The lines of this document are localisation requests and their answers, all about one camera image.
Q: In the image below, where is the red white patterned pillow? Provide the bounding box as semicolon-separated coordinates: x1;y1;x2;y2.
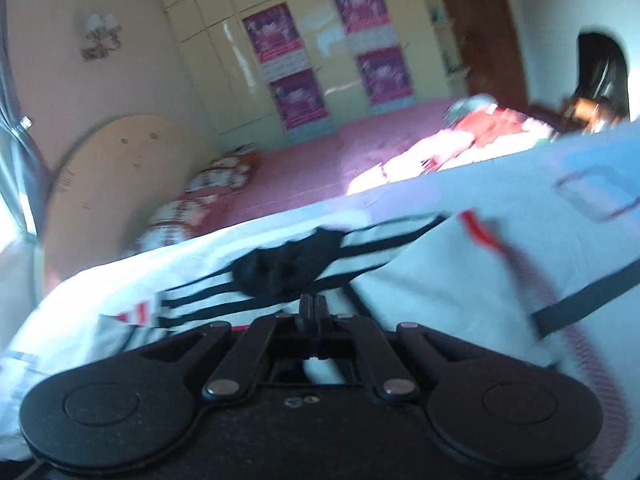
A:
135;192;216;253
187;151;258;192

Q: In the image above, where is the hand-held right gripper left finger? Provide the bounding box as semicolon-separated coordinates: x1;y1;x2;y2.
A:
135;295;312;404

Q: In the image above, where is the cream wardrobe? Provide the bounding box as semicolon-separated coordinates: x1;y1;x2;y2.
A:
145;0;453;155

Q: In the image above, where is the pink bed cover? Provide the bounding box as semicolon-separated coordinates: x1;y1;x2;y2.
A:
220;97;483;241

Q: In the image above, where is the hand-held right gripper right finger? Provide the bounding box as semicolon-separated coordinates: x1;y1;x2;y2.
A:
314;295;497;404

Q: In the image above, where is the grey striped garment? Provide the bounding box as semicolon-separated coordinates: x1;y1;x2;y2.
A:
444;94;498;122

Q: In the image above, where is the white black red striped garment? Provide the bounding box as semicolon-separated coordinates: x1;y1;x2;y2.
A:
99;209;557;367

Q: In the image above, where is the white blue printed bed sheet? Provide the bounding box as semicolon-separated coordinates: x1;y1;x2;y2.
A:
0;120;640;480

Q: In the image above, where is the wall shelf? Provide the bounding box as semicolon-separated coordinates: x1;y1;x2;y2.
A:
415;0;473;97

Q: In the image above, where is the window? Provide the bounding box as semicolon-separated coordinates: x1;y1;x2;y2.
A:
0;192;28;253

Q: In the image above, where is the brown wooden furniture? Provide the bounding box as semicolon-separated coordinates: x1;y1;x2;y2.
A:
530;94;613;135

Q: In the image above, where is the round wooden board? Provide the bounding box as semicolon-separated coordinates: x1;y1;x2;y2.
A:
42;114;213;283

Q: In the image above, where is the wall lamp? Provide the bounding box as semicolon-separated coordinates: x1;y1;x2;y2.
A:
79;11;124;62

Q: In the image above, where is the grey curtain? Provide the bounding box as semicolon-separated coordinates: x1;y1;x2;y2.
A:
0;0;48;241

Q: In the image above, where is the brown wooden door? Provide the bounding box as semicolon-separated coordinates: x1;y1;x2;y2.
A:
429;0;529;107

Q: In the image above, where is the purple wall poster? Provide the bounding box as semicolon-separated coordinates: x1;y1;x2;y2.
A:
329;0;396;41
356;46;417;107
269;68;334;133
242;2;313;81

